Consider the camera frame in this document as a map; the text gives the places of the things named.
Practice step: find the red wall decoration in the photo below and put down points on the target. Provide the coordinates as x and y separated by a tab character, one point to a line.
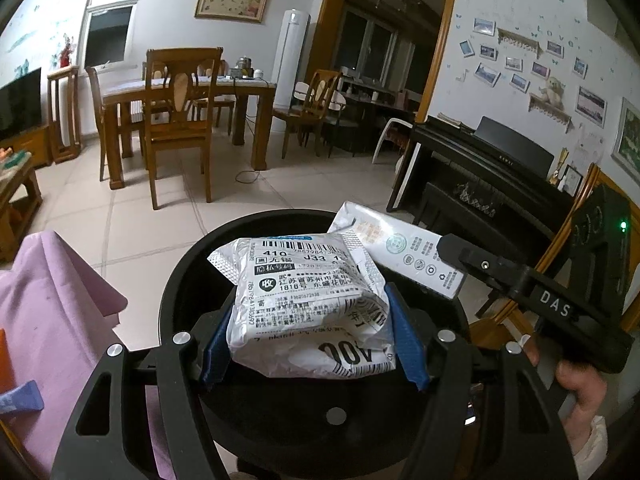
66	52

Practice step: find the wooden coffee table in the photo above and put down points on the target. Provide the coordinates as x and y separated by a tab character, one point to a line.
17	200

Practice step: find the person's right forearm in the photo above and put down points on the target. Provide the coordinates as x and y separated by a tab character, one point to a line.
592	452

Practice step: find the white floor air conditioner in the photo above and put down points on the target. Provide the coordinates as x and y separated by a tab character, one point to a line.
290	55

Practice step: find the black upright piano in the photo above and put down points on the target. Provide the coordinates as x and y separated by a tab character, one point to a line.
500	170

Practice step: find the metal kettle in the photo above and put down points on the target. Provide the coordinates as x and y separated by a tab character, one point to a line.
242	67

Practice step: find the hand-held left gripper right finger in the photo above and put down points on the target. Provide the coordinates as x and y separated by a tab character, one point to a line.
407	347

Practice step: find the small framed certificate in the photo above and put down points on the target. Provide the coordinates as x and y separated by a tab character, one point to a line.
572	180

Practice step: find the wall photo collection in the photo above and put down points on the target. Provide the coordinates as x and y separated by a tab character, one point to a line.
485	74

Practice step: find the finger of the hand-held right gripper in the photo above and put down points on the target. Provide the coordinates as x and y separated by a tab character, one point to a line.
480	262

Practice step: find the black piano bench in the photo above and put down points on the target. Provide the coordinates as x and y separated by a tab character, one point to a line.
450	205

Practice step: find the wooden dining chair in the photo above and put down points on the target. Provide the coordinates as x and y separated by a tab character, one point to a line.
220	105
175	130
312	105
97	110

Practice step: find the books on piano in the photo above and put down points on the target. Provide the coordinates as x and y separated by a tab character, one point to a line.
452	121

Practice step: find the wooden doorway frame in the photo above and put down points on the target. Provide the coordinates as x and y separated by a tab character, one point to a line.
447	35

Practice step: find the black round trash bin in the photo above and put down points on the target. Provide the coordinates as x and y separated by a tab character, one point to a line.
185	290

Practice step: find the dark table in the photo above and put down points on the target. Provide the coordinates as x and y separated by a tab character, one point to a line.
360	120

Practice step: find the large framed landscape picture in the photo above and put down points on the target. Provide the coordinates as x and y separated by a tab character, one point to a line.
627	140

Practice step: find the person's right hand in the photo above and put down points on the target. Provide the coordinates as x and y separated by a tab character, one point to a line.
582	395

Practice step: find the dark window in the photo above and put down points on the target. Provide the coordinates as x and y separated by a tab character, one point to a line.
107	30

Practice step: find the white shipping bag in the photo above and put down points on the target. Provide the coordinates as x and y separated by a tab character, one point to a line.
300	320

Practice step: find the wooden plant stand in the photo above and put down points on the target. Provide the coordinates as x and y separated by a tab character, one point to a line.
64	110

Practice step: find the wooden television cabinet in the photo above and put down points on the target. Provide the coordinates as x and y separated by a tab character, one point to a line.
30	147

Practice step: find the wooden wall shelf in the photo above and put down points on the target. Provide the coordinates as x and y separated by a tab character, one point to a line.
520	42
550	110

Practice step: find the white plastic chair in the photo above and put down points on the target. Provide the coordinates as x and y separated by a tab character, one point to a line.
392	130

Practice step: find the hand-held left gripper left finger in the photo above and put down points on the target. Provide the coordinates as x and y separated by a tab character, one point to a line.
217	355

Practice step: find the pink cloth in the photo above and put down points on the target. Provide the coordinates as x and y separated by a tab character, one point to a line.
55	310

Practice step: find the blue tube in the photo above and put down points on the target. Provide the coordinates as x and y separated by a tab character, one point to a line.
22	397

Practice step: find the wooden furniture frame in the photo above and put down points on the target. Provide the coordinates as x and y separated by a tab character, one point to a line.
560	240

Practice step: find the wooden dining table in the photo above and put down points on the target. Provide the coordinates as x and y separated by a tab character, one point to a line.
235	89

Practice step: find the black television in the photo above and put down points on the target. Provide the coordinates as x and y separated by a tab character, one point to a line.
20	102

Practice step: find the white printed packet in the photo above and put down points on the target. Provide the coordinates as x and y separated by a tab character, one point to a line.
400	240

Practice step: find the white teddy bear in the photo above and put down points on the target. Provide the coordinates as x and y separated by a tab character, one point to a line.
550	91

